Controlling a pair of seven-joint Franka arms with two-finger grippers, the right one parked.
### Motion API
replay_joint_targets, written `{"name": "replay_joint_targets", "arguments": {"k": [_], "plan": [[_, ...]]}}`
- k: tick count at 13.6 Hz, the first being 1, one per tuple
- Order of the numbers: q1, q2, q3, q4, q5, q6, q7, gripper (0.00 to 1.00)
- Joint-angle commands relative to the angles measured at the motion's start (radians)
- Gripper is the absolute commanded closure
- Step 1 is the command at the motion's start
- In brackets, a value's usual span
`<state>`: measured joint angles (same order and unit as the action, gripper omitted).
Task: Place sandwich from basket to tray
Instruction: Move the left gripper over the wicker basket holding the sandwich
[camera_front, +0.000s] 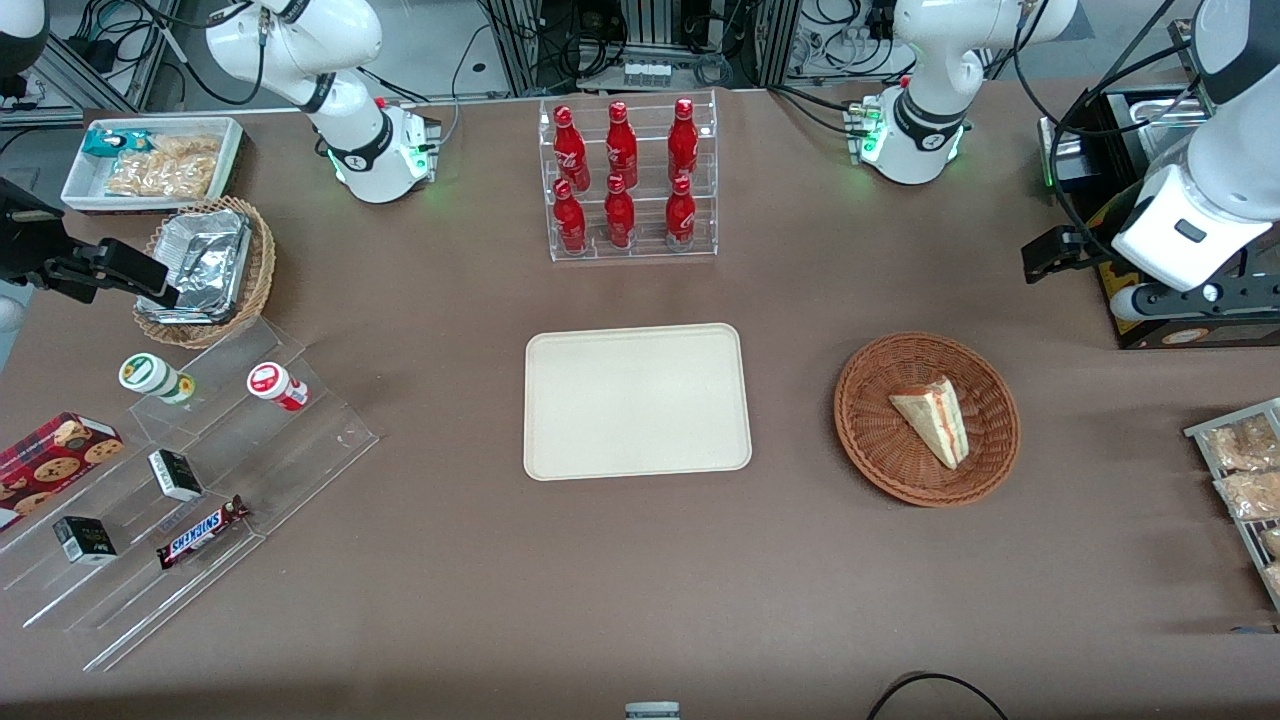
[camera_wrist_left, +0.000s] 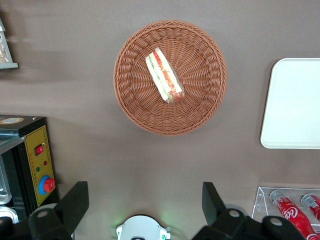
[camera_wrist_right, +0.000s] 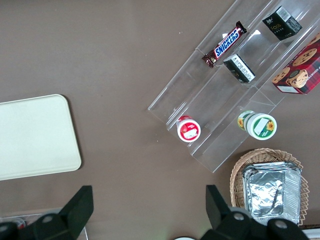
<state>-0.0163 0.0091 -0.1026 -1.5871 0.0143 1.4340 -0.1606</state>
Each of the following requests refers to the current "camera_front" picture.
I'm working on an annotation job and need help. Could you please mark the Snickers chocolate bar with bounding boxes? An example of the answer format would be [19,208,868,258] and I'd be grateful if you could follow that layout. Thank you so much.
[156,495,251,571]

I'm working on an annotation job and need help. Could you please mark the white rectangular snack bin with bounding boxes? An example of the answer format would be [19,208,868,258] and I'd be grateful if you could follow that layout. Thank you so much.
[60,116,246,215]

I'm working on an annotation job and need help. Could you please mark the small black carton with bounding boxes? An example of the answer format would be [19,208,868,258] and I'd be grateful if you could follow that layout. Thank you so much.
[53,516,118,565]
[148,449,204,502]

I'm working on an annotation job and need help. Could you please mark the aluminium foil container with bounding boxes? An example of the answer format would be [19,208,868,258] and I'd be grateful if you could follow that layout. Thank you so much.
[137,208,252,325]

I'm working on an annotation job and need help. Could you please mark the large brown wicker basket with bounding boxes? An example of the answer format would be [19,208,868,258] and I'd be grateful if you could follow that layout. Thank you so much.
[834,331,1021,508]

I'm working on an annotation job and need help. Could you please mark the white power strip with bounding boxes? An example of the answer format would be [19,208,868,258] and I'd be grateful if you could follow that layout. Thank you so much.
[790,25,901,76]

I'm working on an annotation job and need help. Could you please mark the clear bag of chips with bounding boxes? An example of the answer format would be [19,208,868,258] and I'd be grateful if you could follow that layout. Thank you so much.
[105,135,223,199]

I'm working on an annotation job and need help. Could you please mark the red cookie box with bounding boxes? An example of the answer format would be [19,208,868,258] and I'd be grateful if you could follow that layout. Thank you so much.
[0,412,125,533]

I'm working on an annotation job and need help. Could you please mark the teal snack bag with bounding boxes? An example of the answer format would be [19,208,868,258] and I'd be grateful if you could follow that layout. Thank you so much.
[82,128,156,159]

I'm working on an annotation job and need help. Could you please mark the black food display case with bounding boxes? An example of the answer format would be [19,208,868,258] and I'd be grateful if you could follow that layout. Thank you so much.
[1038,85,1280,351]

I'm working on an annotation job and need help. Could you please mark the cream plastic serving tray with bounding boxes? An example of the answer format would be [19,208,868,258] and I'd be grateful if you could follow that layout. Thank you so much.
[523,322,753,482]

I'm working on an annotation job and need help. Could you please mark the triangular sandwich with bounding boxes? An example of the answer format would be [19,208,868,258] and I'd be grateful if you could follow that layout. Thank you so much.
[889,375,971,471]

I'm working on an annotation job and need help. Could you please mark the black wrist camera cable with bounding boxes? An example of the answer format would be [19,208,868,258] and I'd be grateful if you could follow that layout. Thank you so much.
[1012,0,1216,263]

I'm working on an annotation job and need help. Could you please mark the green lid snack cup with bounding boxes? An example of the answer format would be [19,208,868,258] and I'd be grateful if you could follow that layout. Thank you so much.
[118,353,196,405]

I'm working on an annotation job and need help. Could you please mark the grey wire snack tray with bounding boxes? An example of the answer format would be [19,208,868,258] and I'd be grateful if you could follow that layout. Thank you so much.
[1184,398,1280,613]

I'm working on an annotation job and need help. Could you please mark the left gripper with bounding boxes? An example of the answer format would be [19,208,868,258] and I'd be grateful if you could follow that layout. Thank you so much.
[1022,226,1280,323]

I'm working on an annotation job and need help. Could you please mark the red cola bottle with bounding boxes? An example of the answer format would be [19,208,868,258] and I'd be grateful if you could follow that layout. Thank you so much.
[604,100,639,191]
[553,104,591,193]
[552,178,589,255]
[667,97,700,186]
[664,175,697,251]
[603,173,637,250]

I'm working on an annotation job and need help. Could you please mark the small tan wicker basket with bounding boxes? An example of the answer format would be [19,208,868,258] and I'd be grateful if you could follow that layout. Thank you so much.
[132,196,277,350]

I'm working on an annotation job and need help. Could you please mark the aluminium frame post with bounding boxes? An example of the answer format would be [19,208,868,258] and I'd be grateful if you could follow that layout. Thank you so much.
[490,0,547,96]
[760,0,803,87]

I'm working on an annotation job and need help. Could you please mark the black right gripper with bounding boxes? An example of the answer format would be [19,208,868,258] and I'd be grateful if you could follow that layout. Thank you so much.
[0,178,182,309]

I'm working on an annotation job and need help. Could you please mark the clear acrylic bottle rack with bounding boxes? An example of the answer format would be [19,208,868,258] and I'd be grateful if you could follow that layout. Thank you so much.
[538,89,719,263]

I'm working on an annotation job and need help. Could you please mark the black loose cable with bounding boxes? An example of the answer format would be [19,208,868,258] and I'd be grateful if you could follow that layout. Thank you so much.
[866,672,1011,720]

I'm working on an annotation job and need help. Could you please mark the red lid snack cup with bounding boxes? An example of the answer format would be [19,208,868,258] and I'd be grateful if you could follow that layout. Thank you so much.
[247,362,310,412]

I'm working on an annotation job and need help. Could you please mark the clear acrylic stepped display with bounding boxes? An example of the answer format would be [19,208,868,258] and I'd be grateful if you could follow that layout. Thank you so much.
[0,318,381,673]

